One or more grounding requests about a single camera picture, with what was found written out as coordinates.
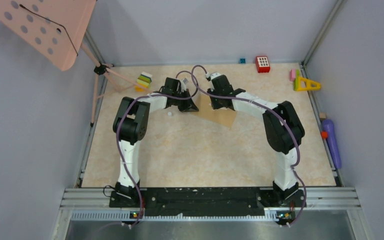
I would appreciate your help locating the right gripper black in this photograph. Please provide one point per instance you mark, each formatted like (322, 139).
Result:
(215, 105)

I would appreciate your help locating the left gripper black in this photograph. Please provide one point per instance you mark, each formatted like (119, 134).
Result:
(188, 106)

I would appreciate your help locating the brown kraft envelope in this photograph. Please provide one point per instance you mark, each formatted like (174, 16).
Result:
(223, 116)

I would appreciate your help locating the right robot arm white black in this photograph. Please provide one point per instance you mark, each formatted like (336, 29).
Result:
(283, 128)

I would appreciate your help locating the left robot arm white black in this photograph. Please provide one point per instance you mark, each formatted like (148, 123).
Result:
(131, 123)

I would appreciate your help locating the striped coloured block stack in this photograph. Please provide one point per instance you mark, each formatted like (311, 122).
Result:
(144, 79)

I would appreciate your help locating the red toy calculator block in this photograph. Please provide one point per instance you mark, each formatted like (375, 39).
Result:
(262, 64)

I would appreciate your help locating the pink green toy block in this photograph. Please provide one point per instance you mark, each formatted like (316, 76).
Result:
(293, 74)

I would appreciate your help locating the yellow triangle toy block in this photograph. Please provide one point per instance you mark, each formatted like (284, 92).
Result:
(301, 84)

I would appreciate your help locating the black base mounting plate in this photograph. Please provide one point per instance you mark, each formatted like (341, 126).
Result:
(207, 201)

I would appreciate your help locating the small wooden block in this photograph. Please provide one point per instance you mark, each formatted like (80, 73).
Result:
(322, 116)

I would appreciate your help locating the pink perforated music stand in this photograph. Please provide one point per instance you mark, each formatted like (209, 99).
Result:
(56, 29)

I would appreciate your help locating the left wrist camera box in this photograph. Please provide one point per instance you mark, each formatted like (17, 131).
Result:
(183, 85)

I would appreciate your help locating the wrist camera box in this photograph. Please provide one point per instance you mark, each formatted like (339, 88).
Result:
(183, 85)
(210, 77)

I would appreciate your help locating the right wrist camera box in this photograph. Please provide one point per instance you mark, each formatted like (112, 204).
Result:
(210, 77)

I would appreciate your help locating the aluminium frame rail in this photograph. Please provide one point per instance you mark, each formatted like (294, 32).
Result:
(93, 204)

